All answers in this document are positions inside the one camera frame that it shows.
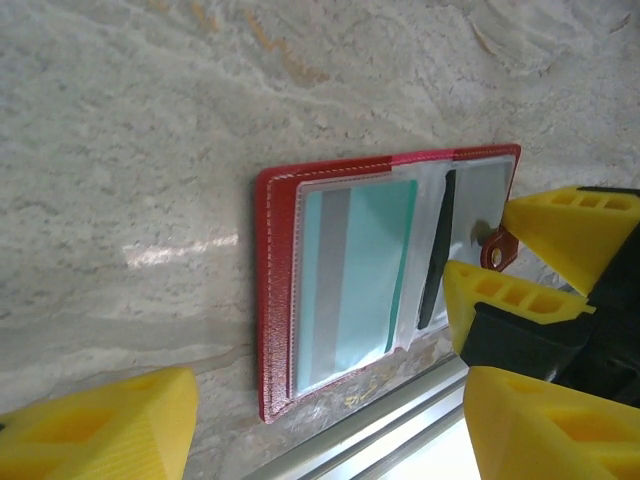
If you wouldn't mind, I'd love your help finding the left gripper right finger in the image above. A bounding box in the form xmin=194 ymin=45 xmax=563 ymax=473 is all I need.
xmin=462 ymin=366 xmax=640 ymax=480

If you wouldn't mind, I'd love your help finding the red leather card holder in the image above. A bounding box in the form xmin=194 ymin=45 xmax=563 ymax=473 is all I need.
xmin=252 ymin=143 xmax=524 ymax=426

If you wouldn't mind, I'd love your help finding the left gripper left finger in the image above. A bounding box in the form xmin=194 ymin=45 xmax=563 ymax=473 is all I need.
xmin=0 ymin=366 xmax=200 ymax=480

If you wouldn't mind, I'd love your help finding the teal credit card grey stripe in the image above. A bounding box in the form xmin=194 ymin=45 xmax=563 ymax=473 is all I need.
xmin=297 ymin=178 xmax=419 ymax=394

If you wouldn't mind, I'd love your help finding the long aluminium mounting rail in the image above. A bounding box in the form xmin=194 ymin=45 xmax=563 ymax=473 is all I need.
xmin=252 ymin=357 xmax=474 ymax=480

